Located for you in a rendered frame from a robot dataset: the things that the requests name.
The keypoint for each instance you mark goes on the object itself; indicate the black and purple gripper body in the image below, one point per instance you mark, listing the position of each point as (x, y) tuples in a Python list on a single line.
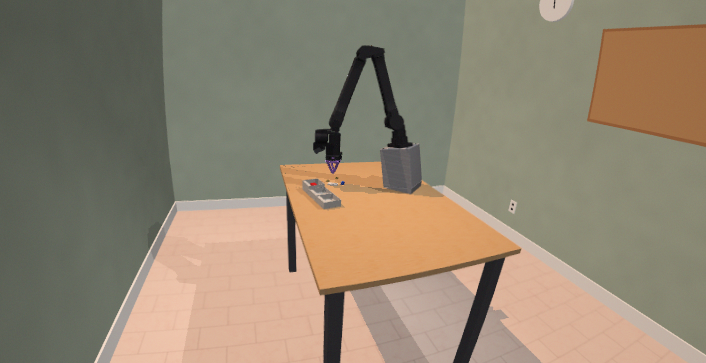
[(336, 153)]

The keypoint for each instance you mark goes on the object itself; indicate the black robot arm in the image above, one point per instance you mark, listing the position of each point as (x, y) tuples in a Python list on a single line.
[(392, 121)]

